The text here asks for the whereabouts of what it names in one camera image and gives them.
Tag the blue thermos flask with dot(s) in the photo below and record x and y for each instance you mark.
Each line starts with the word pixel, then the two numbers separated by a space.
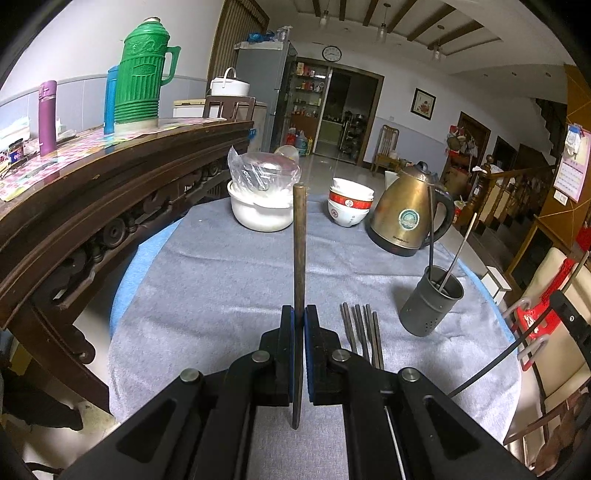
pixel 111 101

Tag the grey tablecloth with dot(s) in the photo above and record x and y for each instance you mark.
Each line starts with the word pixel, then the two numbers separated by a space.
pixel 207 286

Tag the plain white bowl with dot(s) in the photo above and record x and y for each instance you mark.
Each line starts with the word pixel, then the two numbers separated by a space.
pixel 351 187

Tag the patterned table mat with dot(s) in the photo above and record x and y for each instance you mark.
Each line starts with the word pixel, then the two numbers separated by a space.
pixel 83 145

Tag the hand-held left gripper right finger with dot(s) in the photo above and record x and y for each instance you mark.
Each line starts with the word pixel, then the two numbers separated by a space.
pixel 311 355

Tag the dark wooden chopstick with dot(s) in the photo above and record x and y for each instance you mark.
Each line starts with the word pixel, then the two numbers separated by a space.
pixel 431 230
pixel 299 240
pixel 461 244

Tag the small white stool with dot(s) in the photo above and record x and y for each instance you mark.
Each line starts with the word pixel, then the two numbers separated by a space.
pixel 496 284

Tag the shelf with bottles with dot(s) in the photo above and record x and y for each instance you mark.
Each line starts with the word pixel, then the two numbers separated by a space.
pixel 311 101

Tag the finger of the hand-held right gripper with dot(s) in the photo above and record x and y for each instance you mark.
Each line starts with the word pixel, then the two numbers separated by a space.
pixel 572 332

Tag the white bowl with red mark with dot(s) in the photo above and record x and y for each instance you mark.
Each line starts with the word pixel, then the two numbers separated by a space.
pixel 346 217

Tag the blue plastic bag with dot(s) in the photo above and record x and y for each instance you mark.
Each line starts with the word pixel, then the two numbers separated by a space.
pixel 257 37

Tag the green thermos flask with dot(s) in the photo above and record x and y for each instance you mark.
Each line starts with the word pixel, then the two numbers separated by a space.
pixel 138 83

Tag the red plastic chair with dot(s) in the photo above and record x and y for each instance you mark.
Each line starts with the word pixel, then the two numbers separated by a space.
pixel 531 318

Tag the dark wooden chair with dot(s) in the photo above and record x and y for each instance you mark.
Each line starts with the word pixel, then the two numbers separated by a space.
pixel 229 99

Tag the white chest freezer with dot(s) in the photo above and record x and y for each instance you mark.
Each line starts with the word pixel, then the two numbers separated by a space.
pixel 187 108

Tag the blue water bottle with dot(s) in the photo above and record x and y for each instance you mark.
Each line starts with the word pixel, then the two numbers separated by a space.
pixel 302 144

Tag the light wooden chair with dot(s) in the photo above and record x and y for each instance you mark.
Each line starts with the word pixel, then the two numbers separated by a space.
pixel 387 147

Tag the red banded white bowl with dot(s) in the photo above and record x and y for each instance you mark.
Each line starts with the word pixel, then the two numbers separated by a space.
pixel 348 201

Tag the metal kitchen rack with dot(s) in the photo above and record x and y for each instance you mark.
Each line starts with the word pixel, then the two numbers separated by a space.
pixel 353 136

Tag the blue cloth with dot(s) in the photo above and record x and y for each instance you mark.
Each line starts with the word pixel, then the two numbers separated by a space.
pixel 138 258

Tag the carved dark wooden table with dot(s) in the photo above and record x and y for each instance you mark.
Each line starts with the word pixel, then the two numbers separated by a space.
pixel 92 194

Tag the pendant ceiling lamp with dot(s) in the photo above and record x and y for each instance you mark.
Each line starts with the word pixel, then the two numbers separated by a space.
pixel 382 28
pixel 325 16
pixel 436 51

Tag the grey refrigerator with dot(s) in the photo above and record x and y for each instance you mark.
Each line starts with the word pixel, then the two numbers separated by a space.
pixel 263 74

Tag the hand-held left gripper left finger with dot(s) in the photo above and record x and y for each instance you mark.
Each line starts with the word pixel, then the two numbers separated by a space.
pixel 288 350

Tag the framed picture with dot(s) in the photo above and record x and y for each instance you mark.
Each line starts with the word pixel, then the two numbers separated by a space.
pixel 423 104

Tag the beige armchair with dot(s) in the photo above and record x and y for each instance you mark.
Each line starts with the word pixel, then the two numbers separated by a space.
pixel 554 272

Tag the grey metal chopstick holder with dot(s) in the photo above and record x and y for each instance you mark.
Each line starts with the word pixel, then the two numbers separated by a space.
pixel 422 314

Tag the small electric fan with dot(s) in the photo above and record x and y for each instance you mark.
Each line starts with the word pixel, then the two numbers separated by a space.
pixel 287 152

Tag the wooden stair railing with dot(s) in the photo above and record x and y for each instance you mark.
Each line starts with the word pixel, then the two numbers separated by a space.
pixel 503 198

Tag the small glass jar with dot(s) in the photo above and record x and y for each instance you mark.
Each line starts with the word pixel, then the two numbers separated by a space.
pixel 16 152

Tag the red white carton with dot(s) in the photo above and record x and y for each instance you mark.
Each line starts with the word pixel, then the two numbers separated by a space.
pixel 460 212

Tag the wall calendar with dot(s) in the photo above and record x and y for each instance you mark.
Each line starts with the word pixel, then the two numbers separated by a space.
pixel 572 170

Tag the round wall clock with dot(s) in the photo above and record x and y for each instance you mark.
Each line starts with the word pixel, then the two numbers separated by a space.
pixel 332 54

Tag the gold electric kettle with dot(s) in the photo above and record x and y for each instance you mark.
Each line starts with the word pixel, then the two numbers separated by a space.
pixel 401 217

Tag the purple bottle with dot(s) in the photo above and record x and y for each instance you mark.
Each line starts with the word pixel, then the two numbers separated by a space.
pixel 47 120

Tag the red tassel ornament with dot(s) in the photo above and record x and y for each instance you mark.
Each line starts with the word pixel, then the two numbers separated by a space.
pixel 565 270

